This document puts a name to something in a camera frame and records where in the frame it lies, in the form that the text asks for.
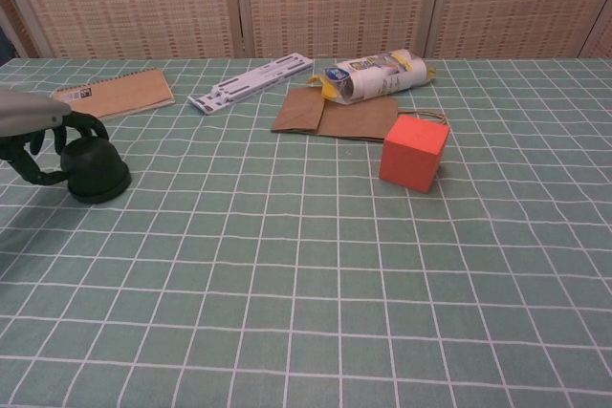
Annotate brown spiral notebook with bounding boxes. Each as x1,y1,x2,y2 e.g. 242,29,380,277
51,68,176,121

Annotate dark green dome object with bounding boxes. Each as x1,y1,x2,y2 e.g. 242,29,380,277
60,137,133,204

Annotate green checked tablecloth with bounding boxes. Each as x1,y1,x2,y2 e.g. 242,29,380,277
0,57,612,408

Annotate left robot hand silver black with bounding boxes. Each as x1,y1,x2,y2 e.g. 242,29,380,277
0,88,110,187

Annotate white folding laptop stand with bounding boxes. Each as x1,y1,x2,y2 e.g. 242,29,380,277
188,54,316,116

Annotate bamboo screen panel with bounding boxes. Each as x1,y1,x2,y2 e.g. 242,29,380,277
427,0,612,59
238,0,444,59
0,0,240,60
0,0,42,59
578,11,612,59

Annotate brown paper bag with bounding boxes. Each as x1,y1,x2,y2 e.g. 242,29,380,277
271,87,450,144

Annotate orange cube block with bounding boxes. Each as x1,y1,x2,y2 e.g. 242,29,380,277
378,115,451,196

